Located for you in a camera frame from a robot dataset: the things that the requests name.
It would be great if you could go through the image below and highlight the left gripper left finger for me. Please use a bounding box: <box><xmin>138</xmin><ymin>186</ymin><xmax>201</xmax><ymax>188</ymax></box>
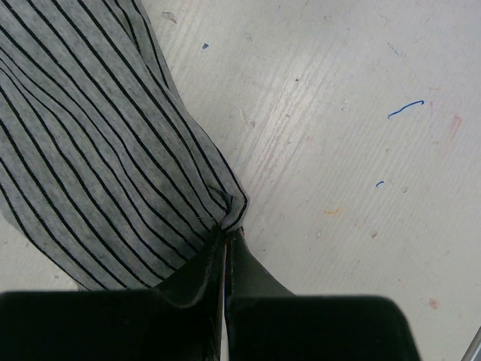
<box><xmin>1</xmin><ymin>230</ymin><xmax>225</xmax><ymax>360</ymax></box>

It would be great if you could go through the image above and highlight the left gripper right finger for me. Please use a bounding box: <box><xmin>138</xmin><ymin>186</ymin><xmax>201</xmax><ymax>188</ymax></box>
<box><xmin>225</xmin><ymin>231</ymin><xmax>420</xmax><ymax>360</ymax></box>

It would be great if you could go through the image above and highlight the grey striped underwear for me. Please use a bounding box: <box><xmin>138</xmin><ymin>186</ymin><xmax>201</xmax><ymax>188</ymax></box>
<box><xmin>1</xmin><ymin>1</ymin><xmax>249</xmax><ymax>290</ymax></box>

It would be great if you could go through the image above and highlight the aluminium mounting rail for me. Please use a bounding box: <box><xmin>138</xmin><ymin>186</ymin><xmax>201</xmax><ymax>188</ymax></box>
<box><xmin>461</xmin><ymin>330</ymin><xmax>481</xmax><ymax>361</ymax></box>

